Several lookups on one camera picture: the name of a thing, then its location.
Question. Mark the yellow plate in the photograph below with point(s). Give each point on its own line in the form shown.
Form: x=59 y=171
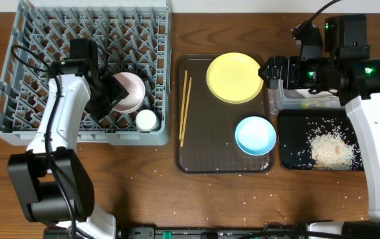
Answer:
x=233 y=78

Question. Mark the light blue bowl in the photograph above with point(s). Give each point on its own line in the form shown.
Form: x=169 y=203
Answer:
x=255 y=136

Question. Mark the right wooden chopstick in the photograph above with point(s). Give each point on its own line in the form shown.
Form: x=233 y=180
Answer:
x=186 y=113

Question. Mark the grey dish rack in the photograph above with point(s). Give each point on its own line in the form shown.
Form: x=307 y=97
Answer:
x=133 y=36

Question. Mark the green snack wrapper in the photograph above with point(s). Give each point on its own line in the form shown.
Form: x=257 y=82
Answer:
x=308 y=104

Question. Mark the spilled rice pile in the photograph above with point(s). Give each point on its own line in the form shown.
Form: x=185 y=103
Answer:
x=331 y=151

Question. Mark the pale green cup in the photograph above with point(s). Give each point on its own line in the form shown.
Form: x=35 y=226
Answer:
x=146 y=120

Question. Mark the dark brown serving tray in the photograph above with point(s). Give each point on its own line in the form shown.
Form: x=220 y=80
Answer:
x=210 y=145

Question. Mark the clear plastic bin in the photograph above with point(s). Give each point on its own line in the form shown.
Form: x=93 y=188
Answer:
x=283 y=99

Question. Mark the white bowl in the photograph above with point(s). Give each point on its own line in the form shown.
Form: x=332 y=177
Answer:
x=135 y=87

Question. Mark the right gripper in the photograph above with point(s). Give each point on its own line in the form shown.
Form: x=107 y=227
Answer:
x=291 y=64

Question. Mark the left wooden chopstick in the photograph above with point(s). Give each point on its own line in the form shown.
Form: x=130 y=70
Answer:
x=183 y=103

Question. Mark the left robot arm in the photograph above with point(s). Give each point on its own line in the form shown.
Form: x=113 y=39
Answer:
x=49 y=180

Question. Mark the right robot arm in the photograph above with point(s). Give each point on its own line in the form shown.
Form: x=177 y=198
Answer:
x=357 y=83

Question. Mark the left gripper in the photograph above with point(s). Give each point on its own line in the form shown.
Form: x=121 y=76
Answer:
x=111 y=96

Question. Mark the wooden chopstick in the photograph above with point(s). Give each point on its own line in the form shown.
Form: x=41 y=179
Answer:
x=186 y=113
x=183 y=103

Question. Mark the black waste tray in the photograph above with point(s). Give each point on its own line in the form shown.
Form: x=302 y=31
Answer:
x=296 y=139

